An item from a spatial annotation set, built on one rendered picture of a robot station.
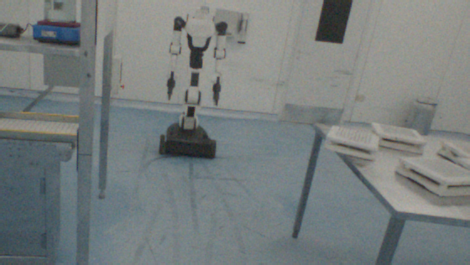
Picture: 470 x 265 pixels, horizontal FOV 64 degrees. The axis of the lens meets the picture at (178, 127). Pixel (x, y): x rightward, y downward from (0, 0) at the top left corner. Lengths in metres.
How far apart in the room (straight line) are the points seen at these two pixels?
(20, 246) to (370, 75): 5.08
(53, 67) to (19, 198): 0.68
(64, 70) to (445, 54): 5.53
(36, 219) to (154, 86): 3.58
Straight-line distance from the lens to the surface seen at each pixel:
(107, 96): 2.66
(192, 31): 3.71
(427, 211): 1.71
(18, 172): 2.00
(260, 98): 5.53
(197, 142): 3.76
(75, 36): 1.76
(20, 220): 2.13
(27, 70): 5.70
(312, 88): 5.70
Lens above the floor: 1.50
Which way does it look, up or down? 19 degrees down
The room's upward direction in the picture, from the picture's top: 6 degrees clockwise
